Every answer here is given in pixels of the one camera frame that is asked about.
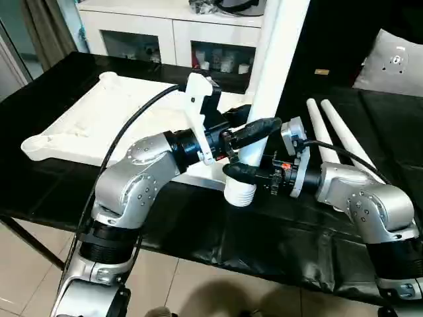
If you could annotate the white plastic table top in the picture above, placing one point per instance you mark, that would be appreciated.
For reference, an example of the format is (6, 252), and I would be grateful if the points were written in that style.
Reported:
(99, 125)

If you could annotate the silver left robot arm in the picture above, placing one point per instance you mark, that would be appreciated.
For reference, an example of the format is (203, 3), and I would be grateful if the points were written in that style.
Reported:
(132, 185)

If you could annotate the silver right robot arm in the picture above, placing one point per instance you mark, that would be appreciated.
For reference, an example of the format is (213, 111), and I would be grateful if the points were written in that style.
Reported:
(370, 201)

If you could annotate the black mat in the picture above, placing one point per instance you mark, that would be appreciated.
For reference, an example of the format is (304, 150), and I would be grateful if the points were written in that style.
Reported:
(297, 231)

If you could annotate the black case with gold label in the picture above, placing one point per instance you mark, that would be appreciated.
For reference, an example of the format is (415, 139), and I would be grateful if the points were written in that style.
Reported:
(330, 39)

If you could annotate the white glass-door cabinet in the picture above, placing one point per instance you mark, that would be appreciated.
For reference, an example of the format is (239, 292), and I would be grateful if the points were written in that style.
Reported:
(132, 26)

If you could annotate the grey pillow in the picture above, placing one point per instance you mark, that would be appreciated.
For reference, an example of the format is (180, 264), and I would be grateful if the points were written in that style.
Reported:
(393, 62)

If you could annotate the brown curtain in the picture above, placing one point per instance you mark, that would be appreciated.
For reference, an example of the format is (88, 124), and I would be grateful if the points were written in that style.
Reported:
(49, 29)

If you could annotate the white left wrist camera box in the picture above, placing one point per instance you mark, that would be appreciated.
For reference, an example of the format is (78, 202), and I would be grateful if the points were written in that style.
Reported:
(198, 99)

